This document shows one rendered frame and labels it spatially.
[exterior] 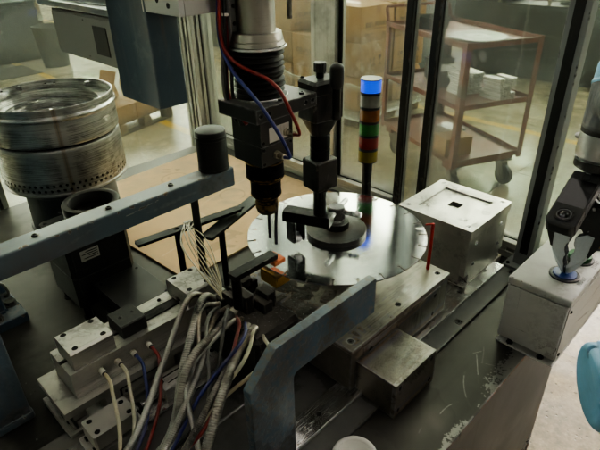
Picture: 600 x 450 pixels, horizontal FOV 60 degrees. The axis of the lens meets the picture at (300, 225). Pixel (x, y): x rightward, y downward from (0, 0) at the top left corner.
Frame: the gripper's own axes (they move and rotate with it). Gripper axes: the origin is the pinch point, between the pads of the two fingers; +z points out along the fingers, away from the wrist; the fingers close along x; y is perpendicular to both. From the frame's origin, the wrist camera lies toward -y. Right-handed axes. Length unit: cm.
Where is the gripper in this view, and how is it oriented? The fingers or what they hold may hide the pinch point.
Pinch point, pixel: (564, 268)
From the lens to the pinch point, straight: 102.0
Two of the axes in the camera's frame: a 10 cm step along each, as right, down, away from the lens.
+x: -7.1, -3.4, 6.2
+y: 7.0, -3.7, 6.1
